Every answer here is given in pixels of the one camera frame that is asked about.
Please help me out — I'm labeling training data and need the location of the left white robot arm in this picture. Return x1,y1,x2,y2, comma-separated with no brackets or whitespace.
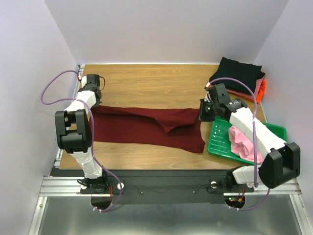
54,74,109,194

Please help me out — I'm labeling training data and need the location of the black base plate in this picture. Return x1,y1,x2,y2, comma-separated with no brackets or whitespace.
50,169,253,208

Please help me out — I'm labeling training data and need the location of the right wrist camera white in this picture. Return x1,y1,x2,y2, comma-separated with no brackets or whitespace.
204,82,212,102

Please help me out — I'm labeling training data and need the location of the left side aluminium rail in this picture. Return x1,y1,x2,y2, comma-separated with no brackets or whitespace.
54,73,80,170

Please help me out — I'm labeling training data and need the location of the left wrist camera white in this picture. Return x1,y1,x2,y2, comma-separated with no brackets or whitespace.
78,75,87,87

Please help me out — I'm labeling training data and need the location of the aluminium frame rail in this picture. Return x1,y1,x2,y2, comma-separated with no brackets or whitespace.
29,176,312,235

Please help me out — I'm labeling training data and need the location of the purple cable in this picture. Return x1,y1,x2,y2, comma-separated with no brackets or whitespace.
204,77,271,212
40,70,125,213

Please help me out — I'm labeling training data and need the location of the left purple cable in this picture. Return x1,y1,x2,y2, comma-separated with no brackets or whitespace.
40,70,125,213

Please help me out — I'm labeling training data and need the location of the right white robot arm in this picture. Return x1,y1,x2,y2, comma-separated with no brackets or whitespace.
197,83,300,189

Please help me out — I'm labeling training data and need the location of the folded black t shirt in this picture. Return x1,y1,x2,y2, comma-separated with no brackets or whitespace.
209,57,265,92

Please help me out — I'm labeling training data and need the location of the folded orange t shirt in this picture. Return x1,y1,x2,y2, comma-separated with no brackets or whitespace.
238,78,267,104

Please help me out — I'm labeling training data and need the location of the folded salmon pink t shirt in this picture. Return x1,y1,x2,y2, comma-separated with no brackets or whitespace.
226,78,266,99

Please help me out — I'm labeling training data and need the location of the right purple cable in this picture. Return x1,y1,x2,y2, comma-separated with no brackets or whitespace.
204,77,271,212

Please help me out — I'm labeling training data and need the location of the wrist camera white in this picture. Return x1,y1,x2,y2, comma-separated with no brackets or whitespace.
204,82,212,102
78,75,87,87

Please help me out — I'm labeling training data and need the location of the green plastic tray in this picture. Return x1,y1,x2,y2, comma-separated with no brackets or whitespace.
207,115,287,165

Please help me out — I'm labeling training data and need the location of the maroon t shirt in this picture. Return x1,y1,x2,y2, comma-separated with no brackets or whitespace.
91,106,205,153

